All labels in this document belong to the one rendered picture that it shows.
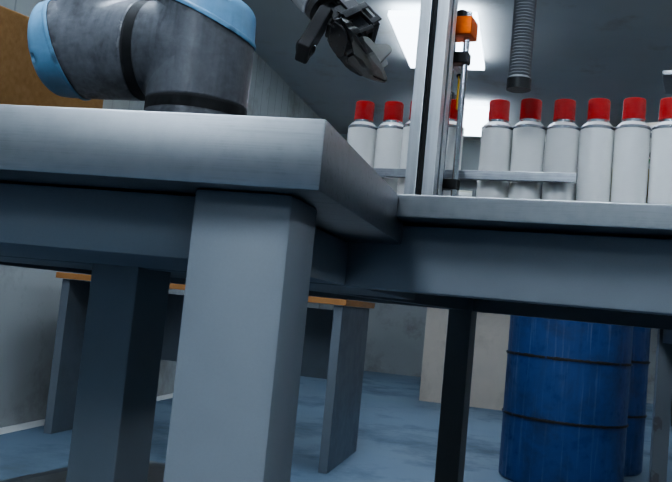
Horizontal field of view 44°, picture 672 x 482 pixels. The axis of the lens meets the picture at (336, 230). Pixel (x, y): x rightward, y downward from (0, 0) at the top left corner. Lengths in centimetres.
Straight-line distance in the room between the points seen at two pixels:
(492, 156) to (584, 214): 69
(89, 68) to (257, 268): 57
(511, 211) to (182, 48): 43
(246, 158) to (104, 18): 56
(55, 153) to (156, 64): 46
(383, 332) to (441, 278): 919
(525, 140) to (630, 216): 68
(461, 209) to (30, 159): 35
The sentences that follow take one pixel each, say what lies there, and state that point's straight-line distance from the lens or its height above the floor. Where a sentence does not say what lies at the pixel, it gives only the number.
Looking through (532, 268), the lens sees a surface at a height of 78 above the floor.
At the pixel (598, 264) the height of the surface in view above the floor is 78.
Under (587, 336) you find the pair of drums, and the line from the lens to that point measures 397.
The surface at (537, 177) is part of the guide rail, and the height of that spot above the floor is 95.
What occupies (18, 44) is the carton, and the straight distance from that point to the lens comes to 137.
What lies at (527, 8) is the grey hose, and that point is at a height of 120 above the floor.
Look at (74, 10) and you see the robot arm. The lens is 103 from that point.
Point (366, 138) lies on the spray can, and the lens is 144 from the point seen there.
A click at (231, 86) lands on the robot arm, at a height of 96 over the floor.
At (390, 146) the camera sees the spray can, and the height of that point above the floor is 100.
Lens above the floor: 73
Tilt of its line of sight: 5 degrees up
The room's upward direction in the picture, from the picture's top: 6 degrees clockwise
